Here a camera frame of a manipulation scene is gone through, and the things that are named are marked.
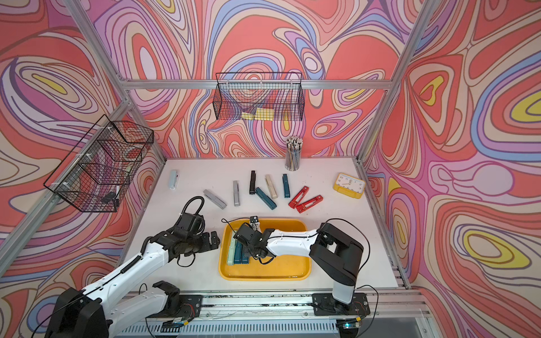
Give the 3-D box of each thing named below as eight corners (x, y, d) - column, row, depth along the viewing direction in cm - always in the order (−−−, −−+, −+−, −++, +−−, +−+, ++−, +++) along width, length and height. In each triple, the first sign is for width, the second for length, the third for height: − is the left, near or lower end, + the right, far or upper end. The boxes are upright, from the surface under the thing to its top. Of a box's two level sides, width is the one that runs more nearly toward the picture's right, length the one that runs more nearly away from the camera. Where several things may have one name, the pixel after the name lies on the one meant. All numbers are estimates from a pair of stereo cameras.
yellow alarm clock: (330, 188, 109) (332, 184, 107) (336, 175, 115) (338, 171, 113) (360, 200, 105) (362, 196, 102) (364, 185, 111) (367, 181, 108)
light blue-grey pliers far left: (171, 190, 108) (169, 187, 105) (171, 174, 115) (169, 170, 113) (179, 188, 109) (177, 185, 106) (179, 172, 116) (177, 168, 114)
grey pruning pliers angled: (202, 194, 106) (201, 191, 104) (206, 191, 107) (205, 188, 105) (222, 209, 100) (221, 207, 98) (226, 206, 101) (225, 203, 100)
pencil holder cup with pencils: (285, 171, 117) (287, 145, 102) (284, 162, 121) (286, 136, 107) (299, 171, 117) (303, 145, 102) (298, 162, 121) (302, 136, 107)
